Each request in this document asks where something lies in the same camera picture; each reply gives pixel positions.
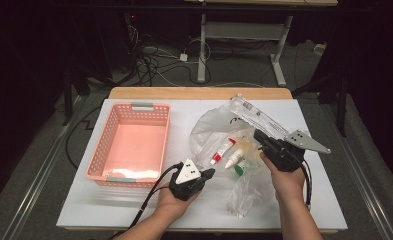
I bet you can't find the white bottle with green cap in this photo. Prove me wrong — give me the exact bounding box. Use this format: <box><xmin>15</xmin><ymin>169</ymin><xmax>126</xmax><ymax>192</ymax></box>
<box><xmin>233</xmin><ymin>159</ymin><xmax>248</xmax><ymax>177</ymax></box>

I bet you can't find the clear plastic bag smiley print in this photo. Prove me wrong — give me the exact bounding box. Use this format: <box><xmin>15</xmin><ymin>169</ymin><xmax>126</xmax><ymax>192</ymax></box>
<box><xmin>188</xmin><ymin>93</ymin><xmax>305</xmax><ymax>218</ymax></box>

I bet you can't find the black floor cable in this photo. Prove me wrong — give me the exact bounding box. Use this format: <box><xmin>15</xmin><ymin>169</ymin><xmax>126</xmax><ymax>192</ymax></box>
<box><xmin>64</xmin><ymin>105</ymin><xmax>102</xmax><ymax>169</ymax></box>

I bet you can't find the tangle of floor cables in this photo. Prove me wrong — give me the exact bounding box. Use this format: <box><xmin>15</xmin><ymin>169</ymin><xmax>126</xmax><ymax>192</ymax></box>
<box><xmin>125</xmin><ymin>13</ymin><xmax>212</xmax><ymax>88</ymax></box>

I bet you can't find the white board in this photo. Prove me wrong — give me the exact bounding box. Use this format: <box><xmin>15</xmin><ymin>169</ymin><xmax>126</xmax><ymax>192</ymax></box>
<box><xmin>56</xmin><ymin>98</ymin><xmax>349</xmax><ymax>231</ymax></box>

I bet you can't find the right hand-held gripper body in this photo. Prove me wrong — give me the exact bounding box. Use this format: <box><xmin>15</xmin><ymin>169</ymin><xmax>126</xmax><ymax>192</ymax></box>
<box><xmin>260</xmin><ymin>129</ymin><xmax>332</xmax><ymax>173</ymax></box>

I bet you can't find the person's right hand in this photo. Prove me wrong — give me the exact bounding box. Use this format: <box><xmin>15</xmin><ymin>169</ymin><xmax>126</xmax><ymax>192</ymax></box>
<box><xmin>258</xmin><ymin>152</ymin><xmax>308</xmax><ymax>208</ymax></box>

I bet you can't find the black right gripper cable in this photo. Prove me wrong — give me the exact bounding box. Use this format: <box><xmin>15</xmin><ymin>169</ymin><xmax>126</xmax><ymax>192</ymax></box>
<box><xmin>297</xmin><ymin>159</ymin><xmax>313</xmax><ymax>211</ymax></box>

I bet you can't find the pink plastic basket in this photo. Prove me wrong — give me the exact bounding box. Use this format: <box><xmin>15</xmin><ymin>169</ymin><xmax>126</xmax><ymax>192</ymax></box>
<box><xmin>84</xmin><ymin>102</ymin><xmax>172</xmax><ymax>188</ymax></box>

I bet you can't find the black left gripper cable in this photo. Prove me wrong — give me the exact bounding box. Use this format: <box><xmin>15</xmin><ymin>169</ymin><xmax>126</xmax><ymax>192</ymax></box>
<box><xmin>108</xmin><ymin>161</ymin><xmax>185</xmax><ymax>240</ymax></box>

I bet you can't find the metal floor rail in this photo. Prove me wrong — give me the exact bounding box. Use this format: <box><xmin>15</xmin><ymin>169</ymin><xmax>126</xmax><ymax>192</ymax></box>
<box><xmin>320</xmin><ymin>99</ymin><xmax>393</xmax><ymax>240</ymax></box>
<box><xmin>7</xmin><ymin>96</ymin><xmax>85</xmax><ymax>240</ymax></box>

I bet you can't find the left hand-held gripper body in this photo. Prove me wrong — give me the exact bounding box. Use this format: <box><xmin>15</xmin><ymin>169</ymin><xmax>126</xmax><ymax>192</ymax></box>
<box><xmin>168</xmin><ymin>158</ymin><xmax>207</xmax><ymax>202</ymax></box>

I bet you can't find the black stand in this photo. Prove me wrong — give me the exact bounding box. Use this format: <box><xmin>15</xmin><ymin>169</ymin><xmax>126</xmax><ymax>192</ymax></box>
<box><xmin>292</xmin><ymin>66</ymin><xmax>350</xmax><ymax>138</ymax></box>
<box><xmin>62</xmin><ymin>66</ymin><xmax>92</xmax><ymax>127</ymax></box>

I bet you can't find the person's left hand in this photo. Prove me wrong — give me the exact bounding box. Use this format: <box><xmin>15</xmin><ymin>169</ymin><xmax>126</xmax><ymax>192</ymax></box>
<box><xmin>155</xmin><ymin>184</ymin><xmax>201</xmax><ymax>221</ymax></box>

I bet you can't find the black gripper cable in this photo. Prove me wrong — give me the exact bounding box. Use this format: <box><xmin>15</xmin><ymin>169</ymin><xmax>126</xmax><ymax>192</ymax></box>
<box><xmin>297</xmin><ymin>159</ymin><xmax>313</xmax><ymax>211</ymax></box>
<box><xmin>108</xmin><ymin>161</ymin><xmax>185</xmax><ymax>240</ymax></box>

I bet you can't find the white metal desk frame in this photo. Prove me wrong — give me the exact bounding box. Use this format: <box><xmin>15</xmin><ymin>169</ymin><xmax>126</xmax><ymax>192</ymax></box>
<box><xmin>197</xmin><ymin>13</ymin><xmax>293</xmax><ymax>88</ymax></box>

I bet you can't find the white ointment tube red cap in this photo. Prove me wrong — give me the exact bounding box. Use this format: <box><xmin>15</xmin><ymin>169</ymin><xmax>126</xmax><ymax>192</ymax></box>
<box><xmin>209</xmin><ymin>137</ymin><xmax>237</xmax><ymax>167</ymax></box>

